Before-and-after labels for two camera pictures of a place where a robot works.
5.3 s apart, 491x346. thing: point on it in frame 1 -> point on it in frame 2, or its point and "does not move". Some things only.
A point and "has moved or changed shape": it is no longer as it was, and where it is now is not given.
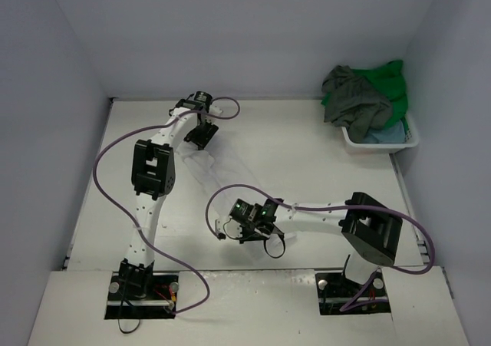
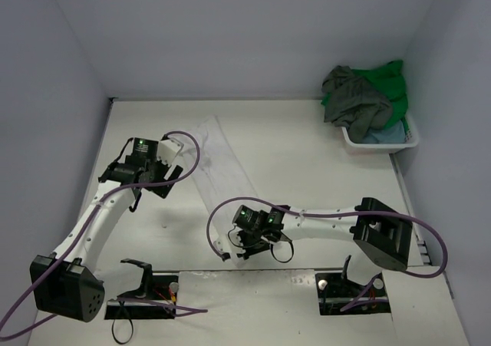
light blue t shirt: x=392 y=133 does not move
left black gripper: x=202 y=134 -> x=166 y=181
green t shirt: x=389 y=80 does not move
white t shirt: x=238 y=214 has moved or changed shape
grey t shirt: x=353 y=103 does not move
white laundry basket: x=410 y=140 does not move
